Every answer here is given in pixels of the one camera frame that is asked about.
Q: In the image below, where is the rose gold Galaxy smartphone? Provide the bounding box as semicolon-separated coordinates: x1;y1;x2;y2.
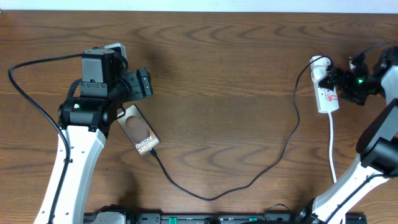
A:
117;104;160;156

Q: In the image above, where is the black charging cable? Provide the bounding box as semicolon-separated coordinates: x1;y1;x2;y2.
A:
149;55;334;202

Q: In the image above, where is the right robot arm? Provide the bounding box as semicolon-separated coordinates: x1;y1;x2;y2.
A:
295;41;397;223

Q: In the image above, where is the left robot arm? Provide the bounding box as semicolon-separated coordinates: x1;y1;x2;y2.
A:
35;43;153;223

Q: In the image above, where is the white power strip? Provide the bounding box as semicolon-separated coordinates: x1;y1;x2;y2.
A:
310;55;339;114

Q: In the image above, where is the white power strip cord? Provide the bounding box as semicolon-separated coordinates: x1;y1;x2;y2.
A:
328;112;338;184

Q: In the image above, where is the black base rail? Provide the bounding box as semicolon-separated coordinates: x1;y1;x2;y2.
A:
83;212;368;224

